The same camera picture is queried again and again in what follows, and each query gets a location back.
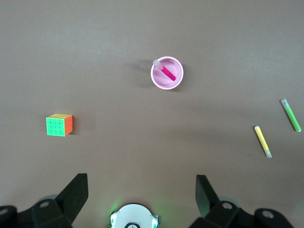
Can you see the pink marker pen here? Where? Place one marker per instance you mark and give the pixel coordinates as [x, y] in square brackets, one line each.
[167, 72]

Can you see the green marker pen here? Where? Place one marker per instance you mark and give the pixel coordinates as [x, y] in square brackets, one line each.
[291, 116]

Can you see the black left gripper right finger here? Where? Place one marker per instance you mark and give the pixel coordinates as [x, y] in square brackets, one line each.
[209, 202]

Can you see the multicoloured puzzle cube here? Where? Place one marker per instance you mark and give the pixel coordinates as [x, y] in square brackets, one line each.
[57, 127]

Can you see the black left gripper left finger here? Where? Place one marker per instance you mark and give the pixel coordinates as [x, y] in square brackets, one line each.
[71, 197]

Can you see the yellow marker pen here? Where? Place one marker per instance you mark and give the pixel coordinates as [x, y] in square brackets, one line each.
[262, 140]

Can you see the pink plastic cup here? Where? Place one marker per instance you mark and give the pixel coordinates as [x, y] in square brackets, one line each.
[164, 83]

